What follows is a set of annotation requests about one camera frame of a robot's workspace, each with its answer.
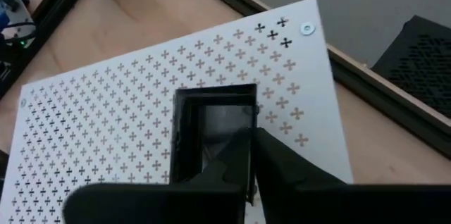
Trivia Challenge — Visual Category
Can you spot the blue and white object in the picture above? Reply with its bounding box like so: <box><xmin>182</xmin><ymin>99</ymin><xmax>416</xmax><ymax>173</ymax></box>
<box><xmin>0</xmin><ymin>0</ymin><xmax>38</xmax><ymax>47</ymax></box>

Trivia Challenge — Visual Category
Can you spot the black rectangular mini plate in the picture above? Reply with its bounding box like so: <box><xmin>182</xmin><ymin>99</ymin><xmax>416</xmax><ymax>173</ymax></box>
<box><xmin>169</xmin><ymin>82</ymin><xmax>261</xmax><ymax>206</ymax></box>

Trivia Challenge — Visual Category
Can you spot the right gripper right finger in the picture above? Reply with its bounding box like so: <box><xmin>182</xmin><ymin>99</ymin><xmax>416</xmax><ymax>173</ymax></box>
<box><xmin>252</xmin><ymin>127</ymin><xmax>451</xmax><ymax>224</ymax></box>

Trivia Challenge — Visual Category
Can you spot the black perforated computer case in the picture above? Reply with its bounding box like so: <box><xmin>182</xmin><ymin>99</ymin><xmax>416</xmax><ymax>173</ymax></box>
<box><xmin>371</xmin><ymin>15</ymin><xmax>451</xmax><ymax>119</ymax></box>

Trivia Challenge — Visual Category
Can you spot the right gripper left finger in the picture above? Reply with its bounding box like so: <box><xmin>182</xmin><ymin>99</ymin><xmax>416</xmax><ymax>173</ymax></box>
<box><xmin>62</xmin><ymin>127</ymin><xmax>252</xmax><ymax>224</ymax></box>

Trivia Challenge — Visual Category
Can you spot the short black table edge rail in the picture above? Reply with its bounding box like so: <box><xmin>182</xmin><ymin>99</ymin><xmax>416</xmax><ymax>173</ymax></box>
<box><xmin>0</xmin><ymin>0</ymin><xmax>89</xmax><ymax>98</ymax></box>

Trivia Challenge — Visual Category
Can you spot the white perforated metal shelf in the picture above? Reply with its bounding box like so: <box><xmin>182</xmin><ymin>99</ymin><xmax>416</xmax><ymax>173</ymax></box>
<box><xmin>0</xmin><ymin>0</ymin><xmax>354</xmax><ymax>224</ymax></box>

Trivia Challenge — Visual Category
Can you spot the long black table edge rail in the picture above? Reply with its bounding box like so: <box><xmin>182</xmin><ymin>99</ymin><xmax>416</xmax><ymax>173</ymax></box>
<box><xmin>178</xmin><ymin>0</ymin><xmax>451</xmax><ymax>158</ymax></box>

